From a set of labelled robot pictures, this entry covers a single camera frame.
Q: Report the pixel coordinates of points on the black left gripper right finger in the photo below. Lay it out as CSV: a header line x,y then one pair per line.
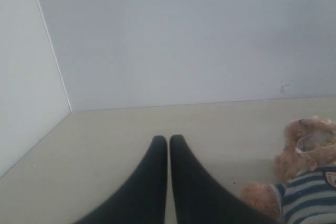
x,y
198,197

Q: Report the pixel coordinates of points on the pink teddy bear striped shirt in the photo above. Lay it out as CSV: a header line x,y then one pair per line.
x,y
306,172

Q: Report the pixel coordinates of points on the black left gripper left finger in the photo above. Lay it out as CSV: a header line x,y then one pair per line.
x,y
142,197

